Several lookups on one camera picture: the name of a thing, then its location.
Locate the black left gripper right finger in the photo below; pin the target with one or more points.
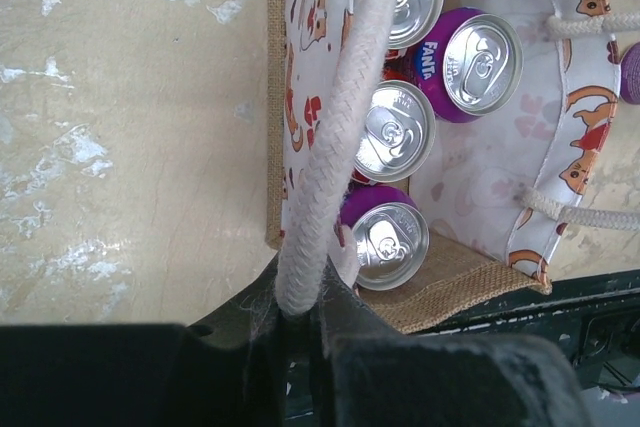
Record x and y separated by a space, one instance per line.
365 373

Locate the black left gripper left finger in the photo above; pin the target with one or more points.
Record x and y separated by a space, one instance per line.
227 369

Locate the purple fanta can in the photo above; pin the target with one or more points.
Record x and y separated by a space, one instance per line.
469 65
391 236
630 75

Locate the red cola can middle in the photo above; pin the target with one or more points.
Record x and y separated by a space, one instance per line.
398 135

